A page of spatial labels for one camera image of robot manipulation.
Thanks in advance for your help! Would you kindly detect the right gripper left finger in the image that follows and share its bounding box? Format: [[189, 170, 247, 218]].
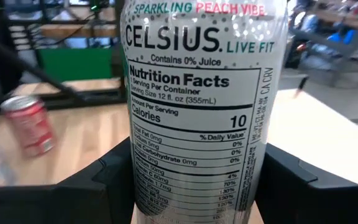
[[0, 136, 135, 224]]

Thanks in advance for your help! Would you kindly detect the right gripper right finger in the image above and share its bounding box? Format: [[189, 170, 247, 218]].
[[255, 142, 358, 224]]

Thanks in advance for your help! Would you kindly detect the red Coca-Cola Zero can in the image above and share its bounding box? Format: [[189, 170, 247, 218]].
[[0, 95, 57, 158]]

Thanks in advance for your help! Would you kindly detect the white Celsius can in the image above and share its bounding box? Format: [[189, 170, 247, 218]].
[[119, 0, 289, 224]]

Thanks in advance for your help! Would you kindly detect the wooden shelf with black legs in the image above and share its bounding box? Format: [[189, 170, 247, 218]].
[[131, 88, 358, 224]]

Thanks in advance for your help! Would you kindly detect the green floor mat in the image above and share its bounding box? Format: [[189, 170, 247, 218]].
[[37, 46, 117, 83]]

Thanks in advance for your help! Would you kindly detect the wooden workbench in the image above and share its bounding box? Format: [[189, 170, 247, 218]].
[[40, 23, 117, 39]]

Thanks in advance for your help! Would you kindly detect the black aluminium table frame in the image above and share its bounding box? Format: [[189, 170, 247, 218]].
[[39, 88, 127, 110]]

